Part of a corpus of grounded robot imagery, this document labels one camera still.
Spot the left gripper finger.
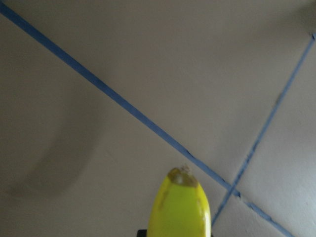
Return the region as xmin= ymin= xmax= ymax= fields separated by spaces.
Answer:
xmin=137 ymin=229 xmax=147 ymax=237

